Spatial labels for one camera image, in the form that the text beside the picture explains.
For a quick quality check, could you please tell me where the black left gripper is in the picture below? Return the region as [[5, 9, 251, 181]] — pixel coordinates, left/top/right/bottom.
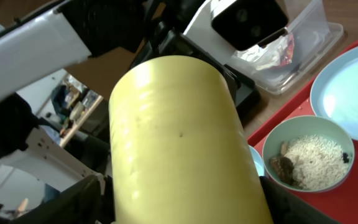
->
[[183, 0, 236, 65]]

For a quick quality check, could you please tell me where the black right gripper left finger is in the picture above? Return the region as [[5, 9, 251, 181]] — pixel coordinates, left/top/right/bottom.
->
[[11, 175, 101, 224]]

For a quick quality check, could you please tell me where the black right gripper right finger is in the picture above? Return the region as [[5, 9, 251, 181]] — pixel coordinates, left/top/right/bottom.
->
[[259, 176, 339, 224]]

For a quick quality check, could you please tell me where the green bowl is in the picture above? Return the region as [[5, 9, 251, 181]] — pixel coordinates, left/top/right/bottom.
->
[[262, 115, 355, 193]]

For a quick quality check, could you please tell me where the yellow plastic cup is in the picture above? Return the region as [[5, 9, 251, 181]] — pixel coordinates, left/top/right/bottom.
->
[[109, 56, 273, 224]]

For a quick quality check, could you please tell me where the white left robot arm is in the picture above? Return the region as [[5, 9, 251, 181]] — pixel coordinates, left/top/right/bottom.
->
[[0, 1, 158, 159]]

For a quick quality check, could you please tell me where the black waste tray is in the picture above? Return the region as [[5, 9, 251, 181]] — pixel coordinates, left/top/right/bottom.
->
[[130, 29, 260, 118]]

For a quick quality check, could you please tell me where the light blue bowl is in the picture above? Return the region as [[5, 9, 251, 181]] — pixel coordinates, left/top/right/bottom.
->
[[249, 146, 265, 176]]

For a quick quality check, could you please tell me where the food leftovers rice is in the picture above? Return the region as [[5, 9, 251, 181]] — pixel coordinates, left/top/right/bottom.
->
[[269, 135, 352, 190]]

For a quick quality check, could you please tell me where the clear plastic bin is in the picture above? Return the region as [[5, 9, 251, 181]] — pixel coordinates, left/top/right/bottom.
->
[[228, 0, 344, 95]]

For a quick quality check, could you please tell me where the red snack wrapper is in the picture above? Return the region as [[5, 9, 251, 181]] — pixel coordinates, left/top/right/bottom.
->
[[278, 33, 295, 67]]

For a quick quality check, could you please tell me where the light blue plate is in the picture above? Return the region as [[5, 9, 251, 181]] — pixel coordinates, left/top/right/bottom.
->
[[310, 47, 358, 141]]

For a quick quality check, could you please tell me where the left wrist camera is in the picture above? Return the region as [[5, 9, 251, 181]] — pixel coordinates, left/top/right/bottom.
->
[[211, 0, 288, 51]]

